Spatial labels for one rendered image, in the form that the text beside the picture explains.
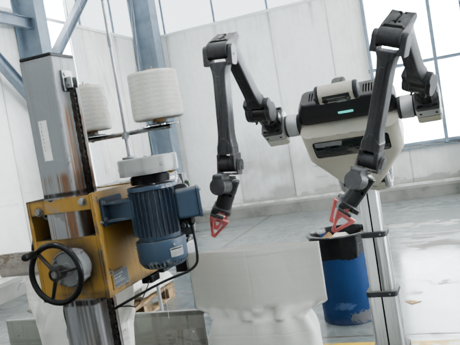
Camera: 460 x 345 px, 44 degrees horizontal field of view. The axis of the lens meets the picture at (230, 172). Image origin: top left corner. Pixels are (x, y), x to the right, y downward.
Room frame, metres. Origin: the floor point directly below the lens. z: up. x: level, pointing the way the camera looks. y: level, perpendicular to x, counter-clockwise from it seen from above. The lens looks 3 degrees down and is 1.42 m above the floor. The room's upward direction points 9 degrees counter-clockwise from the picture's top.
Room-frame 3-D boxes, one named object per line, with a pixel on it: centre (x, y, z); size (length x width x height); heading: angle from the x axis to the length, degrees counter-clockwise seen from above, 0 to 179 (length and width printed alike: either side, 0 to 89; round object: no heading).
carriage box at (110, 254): (1.84, 0.46, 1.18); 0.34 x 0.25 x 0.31; 160
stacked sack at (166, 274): (5.41, 1.01, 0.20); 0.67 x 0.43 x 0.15; 160
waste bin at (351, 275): (4.17, -0.72, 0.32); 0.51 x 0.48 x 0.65; 160
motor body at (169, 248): (1.73, 0.24, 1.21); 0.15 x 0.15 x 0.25
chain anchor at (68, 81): (1.72, 0.42, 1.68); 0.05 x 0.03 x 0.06; 160
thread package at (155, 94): (1.87, 0.20, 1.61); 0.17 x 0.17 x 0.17
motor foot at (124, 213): (1.72, 0.33, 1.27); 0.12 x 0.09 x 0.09; 160
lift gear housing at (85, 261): (1.65, 0.50, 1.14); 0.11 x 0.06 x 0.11; 70
